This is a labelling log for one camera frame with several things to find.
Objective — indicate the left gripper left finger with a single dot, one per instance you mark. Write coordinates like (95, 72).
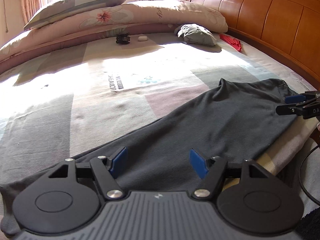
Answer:
(105, 171)

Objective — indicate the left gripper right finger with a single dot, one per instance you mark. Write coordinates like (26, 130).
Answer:
(212, 174)

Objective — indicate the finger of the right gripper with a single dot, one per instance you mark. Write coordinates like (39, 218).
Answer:
(296, 98)
(291, 109)

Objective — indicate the dark grey sweatpants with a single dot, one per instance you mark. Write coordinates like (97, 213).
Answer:
(235, 121)

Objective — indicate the person's right hand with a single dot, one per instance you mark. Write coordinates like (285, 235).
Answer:
(317, 136)

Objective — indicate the orange wooden headboard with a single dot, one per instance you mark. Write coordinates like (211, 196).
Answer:
(286, 30)

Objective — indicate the grey bundled cloth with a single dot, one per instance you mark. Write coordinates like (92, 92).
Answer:
(195, 34)

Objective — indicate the black hair claw clip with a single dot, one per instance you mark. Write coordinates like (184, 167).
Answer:
(123, 39)

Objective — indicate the white earbud case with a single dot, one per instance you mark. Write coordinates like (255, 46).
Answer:
(142, 38)

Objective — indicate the pink floral folded quilt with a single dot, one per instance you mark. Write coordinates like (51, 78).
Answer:
(32, 43)

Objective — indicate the grey floral pillow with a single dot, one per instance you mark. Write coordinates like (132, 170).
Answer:
(59, 10)

